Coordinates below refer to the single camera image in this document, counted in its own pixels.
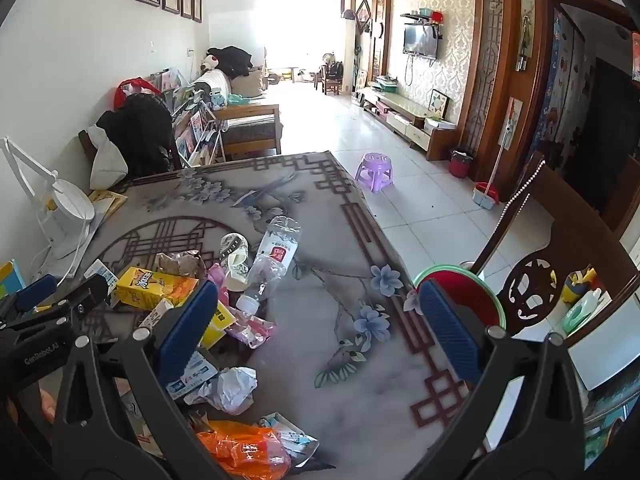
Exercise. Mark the blue book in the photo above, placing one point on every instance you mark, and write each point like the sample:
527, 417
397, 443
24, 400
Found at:
10, 280

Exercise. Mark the white cabinet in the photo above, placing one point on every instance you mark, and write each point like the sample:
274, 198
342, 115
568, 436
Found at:
607, 355

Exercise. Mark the black bag on chair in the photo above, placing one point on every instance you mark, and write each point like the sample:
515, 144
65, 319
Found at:
142, 135

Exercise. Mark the clear plastic bottle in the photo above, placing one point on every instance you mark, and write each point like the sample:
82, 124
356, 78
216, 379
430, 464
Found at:
275, 255

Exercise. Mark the green and white detergent bottle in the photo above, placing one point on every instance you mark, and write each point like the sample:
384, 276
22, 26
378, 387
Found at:
582, 312

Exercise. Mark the panda plush toy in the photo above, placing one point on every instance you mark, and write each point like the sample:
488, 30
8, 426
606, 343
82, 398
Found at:
225, 60

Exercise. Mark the white and blue packet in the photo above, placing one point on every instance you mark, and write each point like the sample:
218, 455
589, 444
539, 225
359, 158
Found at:
290, 437

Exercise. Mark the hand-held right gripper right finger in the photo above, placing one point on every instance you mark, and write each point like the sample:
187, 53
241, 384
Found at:
447, 332

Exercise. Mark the brown snack wrapper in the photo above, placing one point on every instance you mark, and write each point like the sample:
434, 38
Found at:
177, 263

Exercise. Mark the purple plastic stool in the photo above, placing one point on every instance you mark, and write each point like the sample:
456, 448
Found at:
375, 170

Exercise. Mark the wall shelf with items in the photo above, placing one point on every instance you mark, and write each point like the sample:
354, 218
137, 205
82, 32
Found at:
425, 16

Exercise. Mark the wooden sofa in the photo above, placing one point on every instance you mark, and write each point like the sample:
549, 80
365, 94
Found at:
250, 125

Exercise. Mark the pink plastic wrapper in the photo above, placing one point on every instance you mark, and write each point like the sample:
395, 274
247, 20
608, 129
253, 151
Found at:
250, 330

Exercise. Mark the yellow toy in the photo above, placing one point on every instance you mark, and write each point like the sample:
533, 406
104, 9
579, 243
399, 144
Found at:
580, 282

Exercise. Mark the green container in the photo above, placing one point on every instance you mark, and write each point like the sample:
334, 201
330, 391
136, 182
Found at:
602, 442

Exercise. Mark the white desk lamp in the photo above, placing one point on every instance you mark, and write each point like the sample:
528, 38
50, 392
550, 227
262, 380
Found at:
67, 210

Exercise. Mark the red bag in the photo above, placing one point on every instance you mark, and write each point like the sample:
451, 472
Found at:
122, 91

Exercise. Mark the carved wooden chair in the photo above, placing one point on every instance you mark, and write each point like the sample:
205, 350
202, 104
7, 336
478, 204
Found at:
540, 240

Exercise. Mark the yellow medicine box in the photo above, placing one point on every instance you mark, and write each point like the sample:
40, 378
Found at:
217, 322

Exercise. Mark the blue and white medicine box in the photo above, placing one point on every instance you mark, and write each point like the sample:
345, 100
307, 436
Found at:
197, 375

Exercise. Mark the book rack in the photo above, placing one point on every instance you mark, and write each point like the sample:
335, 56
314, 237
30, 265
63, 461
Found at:
192, 125

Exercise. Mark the red floor bin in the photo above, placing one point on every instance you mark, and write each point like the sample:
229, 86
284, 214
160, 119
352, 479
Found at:
461, 164

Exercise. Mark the crumpled white tissue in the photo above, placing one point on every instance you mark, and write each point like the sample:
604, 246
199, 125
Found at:
230, 387

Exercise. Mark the patterned framed picture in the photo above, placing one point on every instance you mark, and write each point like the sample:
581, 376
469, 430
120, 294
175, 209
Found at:
440, 103

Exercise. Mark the red bucket with green rim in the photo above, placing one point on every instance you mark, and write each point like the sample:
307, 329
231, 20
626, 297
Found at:
465, 292

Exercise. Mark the wall television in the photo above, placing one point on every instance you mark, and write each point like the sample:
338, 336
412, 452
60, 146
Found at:
421, 40

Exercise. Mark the yellow booklet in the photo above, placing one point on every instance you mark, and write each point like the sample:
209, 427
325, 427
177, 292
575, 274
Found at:
107, 202

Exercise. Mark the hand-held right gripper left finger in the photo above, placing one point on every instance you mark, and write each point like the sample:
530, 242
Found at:
185, 330

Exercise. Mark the yellow drink carton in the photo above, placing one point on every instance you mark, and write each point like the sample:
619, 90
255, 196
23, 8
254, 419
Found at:
155, 287

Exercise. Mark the empty yogurt cups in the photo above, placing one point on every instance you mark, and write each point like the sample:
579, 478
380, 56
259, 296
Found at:
235, 257

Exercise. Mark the long television cabinet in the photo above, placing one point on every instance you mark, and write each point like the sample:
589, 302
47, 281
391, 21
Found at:
410, 112

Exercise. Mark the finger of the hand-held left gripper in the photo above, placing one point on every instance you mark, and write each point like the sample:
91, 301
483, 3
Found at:
85, 296
35, 291

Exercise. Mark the white cloth bag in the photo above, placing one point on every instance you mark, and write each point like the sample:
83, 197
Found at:
107, 160

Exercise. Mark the orange plastic bag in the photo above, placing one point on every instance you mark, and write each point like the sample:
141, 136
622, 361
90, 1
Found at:
240, 447

